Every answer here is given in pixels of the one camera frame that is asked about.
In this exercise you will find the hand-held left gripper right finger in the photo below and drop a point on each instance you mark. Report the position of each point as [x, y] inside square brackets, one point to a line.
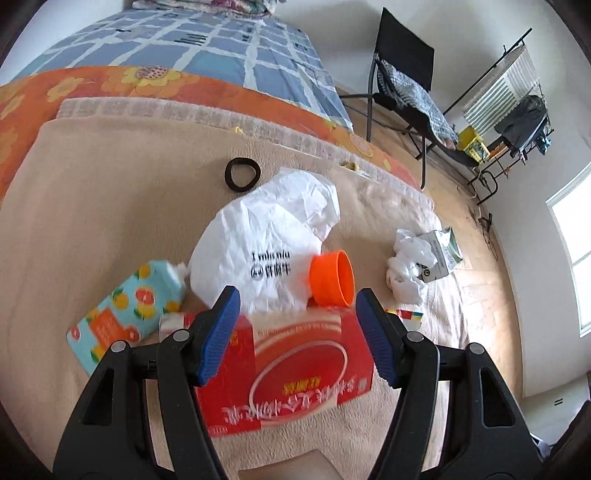
[374, 332]

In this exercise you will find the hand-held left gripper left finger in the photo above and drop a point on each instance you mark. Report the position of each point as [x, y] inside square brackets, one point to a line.
[219, 332]

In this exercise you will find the red carton box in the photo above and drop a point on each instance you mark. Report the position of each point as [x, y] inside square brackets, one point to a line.
[295, 364]

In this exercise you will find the green and white carton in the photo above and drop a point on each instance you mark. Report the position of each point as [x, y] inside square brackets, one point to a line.
[441, 258]

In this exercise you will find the small colourful cube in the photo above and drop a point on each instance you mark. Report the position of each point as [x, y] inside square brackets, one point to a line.
[411, 316]

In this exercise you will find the small white packet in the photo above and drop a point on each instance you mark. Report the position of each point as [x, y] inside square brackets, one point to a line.
[171, 325]

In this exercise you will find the crumpled white plastic bag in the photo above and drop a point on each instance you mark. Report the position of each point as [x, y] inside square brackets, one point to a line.
[406, 267]

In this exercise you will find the orange plastic cap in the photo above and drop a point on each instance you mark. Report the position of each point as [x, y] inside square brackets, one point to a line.
[325, 277]

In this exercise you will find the teal citrus print carton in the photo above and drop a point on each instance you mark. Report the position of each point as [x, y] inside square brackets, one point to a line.
[129, 304]

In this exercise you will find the white printed plastic bag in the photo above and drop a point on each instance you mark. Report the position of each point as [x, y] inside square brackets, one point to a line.
[268, 230]

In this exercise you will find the beige blanket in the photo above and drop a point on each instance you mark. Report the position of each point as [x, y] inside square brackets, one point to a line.
[92, 207]

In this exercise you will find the yellow box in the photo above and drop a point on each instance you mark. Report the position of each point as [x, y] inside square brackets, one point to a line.
[471, 138]

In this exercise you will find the window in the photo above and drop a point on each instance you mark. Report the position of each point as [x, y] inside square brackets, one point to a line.
[577, 240]

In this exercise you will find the checkered cloth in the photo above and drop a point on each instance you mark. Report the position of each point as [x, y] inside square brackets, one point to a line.
[415, 99]

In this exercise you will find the dark clothes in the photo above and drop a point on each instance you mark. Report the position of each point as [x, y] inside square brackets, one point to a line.
[521, 120]

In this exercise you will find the orange floral blanket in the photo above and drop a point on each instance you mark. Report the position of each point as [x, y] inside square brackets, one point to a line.
[138, 85]

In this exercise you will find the white radiator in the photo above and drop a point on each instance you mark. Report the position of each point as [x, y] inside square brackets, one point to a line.
[503, 92]

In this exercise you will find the blue checked bedsheet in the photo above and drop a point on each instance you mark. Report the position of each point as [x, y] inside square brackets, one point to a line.
[207, 50]

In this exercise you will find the black clothes rack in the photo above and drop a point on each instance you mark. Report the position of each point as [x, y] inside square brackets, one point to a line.
[487, 73]

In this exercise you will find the black folding chair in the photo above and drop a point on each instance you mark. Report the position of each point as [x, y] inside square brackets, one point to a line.
[406, 46]

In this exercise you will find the floral pillow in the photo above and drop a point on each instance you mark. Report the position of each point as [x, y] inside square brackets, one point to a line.
[207, 5]

